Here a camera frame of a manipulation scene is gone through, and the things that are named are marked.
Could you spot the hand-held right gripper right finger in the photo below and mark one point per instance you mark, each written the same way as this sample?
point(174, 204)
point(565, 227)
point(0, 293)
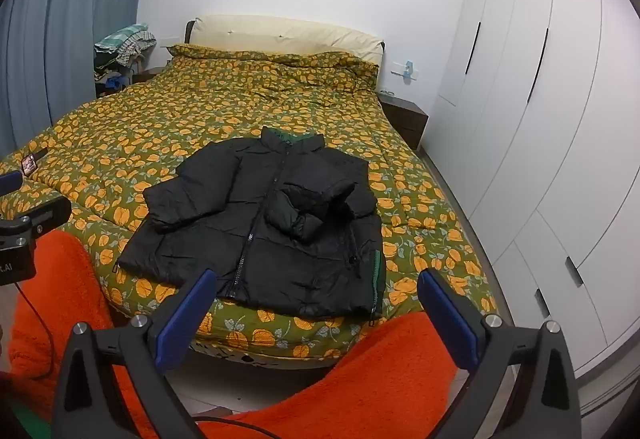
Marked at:
point(450, 319)

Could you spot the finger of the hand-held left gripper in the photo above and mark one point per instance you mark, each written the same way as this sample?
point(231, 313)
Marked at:
point(9, 182)
point(50, 211)

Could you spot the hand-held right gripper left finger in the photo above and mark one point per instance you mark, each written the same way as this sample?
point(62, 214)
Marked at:
point(182, 319)

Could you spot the black puffer jacket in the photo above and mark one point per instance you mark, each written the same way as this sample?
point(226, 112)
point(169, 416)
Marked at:
point(300, 259)

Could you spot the pile of clothes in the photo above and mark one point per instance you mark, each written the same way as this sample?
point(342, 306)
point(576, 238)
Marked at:
point(125, 41)

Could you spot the smartphone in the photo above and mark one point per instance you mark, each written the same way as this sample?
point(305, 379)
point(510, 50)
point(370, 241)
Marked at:
point(27, 164)

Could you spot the orange fleece pants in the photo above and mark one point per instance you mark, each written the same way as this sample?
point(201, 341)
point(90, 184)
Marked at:
point(375, 394)

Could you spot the green floral quilt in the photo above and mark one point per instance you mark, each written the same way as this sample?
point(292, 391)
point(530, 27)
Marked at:
point(150, 119)

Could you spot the blue curtain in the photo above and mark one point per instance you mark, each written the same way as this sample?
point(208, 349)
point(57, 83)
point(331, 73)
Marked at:
point(75, 19)

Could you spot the white wardrobe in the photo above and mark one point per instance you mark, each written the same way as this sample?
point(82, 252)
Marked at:
point(550, 119)

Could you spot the cream padded headboard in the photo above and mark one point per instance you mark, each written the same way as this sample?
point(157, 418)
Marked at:
point(280, 29)

